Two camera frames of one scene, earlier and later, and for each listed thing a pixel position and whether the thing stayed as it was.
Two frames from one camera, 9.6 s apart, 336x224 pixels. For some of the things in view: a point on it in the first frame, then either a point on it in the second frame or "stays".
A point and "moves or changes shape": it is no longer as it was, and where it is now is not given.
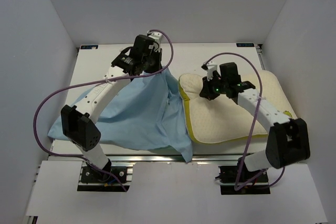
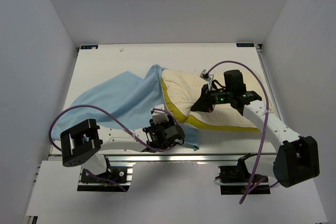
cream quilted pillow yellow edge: x=220 y=119 moves or changes shape
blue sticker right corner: x=245 y=45 stays
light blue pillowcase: x=149 y=114 moves or changes shape
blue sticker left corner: x=88 y=46 stays
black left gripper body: x=152 y=62 → x=162 y=125
